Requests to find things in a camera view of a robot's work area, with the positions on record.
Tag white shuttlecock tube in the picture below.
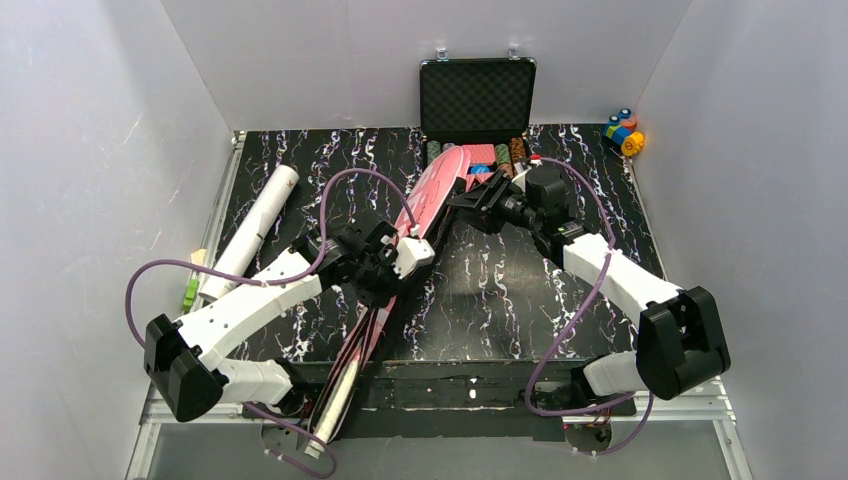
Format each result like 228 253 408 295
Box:
212 165 299 277

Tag green clip on rail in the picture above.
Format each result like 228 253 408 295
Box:
181 277 199 313

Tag colourful toy blocks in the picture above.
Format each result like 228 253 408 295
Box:
602 108 646 157

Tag pink racket bag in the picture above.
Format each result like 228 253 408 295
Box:
310 146 471 443

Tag black poker chip case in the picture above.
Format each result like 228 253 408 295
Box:
419 57 537 187

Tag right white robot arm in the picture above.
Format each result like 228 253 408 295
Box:
448 166 731 409

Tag pink badminton racket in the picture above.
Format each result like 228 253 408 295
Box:
313 356 362 444

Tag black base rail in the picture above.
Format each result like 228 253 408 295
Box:
142 357 737 444

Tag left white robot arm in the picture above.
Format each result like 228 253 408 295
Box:
144 215 399 422

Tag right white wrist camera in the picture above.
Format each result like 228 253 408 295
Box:
511 155 543 192

